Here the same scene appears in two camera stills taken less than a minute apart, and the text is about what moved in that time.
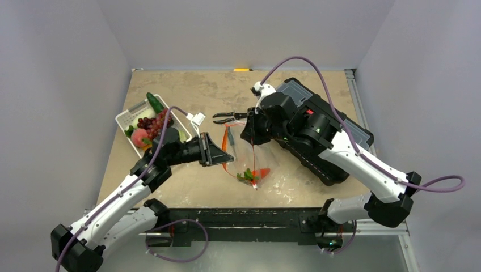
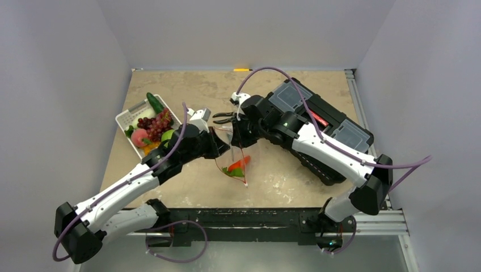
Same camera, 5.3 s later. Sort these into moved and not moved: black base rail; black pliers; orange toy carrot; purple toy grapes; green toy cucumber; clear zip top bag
Moved: orange toy carrot; clear zip top bag
Not moved: green toy cucumber; purple toy grapes; black base rail; black pliers
